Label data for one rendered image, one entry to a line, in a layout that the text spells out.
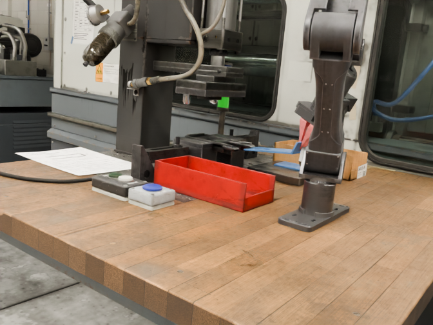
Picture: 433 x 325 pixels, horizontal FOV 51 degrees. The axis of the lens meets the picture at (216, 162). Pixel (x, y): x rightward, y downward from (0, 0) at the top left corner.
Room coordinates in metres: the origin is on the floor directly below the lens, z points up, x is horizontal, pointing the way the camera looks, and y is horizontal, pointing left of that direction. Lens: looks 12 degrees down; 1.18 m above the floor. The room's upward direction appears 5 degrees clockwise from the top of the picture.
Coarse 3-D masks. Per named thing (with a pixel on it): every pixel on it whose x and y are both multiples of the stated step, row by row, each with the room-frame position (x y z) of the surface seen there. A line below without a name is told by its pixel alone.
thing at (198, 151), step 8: (184, 144) 1.17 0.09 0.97; (192, 152) 1.16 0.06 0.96; (200, 152) 1.14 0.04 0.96; (208, 152) 1.16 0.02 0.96; (216, 152) 1.19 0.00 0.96; (240, 152) 1.28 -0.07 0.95; (216, 160) 1.28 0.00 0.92; (224, 160) 1.26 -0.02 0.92; (232, 160) 1.25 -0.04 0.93; (240, 160) 1.28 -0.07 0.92
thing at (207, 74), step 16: (160, 64) 1.32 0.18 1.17; (176, 64) 1.28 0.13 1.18; (192, 64) 1.25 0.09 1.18; (176, 80) 1.19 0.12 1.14; (192, 80) 1.19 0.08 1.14; (208, 80) 1.20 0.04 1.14; (224, 80) 1.23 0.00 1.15; (208, 96) 1.14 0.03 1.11; (224, 96) 1.20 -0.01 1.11; (240, 96) 1.26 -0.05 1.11
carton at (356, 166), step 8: (280, 144) 1.37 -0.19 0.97; (288, 144) 1.36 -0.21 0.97; (352, 152) 1.36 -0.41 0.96; (360, 152) 1.34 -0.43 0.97; (280, 160) 1.37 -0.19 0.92; (288, 160) 1.35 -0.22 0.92; (296, 160) 1.34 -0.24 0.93; (352, 160) 1.24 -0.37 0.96; (360, 160) 1.34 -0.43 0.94; (352, 168) 1.35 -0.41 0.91; (360, 168) 1.30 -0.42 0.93; (344, 176) 1.25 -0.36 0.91; (352, 176) 1.25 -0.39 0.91; (360, 176) 1.30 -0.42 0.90
